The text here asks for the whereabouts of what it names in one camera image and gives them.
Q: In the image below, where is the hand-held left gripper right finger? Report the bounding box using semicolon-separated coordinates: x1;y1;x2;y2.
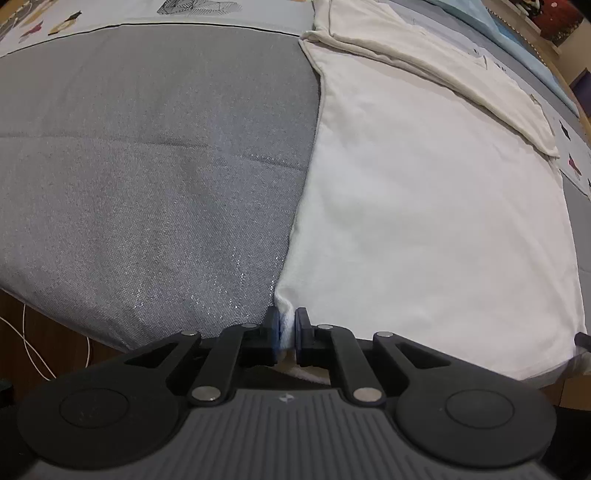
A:
294;307;456;407

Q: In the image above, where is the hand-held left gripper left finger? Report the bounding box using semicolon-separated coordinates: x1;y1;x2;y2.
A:
122;306;284;408

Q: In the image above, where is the white long-sleeve shirt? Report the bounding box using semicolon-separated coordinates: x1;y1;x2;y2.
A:
274;0;588;386

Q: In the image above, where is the grey printed bed sheet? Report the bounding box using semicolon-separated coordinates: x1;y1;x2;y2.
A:
0;0;591;391

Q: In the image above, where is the light blue blanket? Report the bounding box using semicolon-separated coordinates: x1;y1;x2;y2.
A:
429;0;581;116

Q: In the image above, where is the wooden bed frame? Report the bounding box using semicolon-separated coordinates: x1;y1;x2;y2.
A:
505;11;591;123

